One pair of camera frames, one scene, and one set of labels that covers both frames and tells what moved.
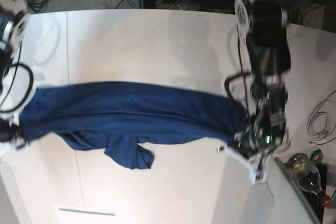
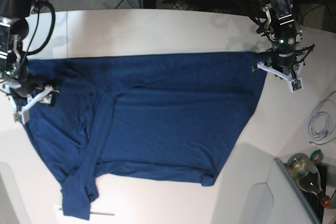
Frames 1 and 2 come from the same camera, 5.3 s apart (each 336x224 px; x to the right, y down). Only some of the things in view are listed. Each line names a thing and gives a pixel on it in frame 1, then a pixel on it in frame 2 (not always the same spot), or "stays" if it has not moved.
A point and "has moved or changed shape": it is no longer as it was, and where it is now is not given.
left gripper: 8,134 → 22,87
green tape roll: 317,156 stays
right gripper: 265,133 → 285,60
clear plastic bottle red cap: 307,177 stays
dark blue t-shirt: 114,117 has moved or changed shape
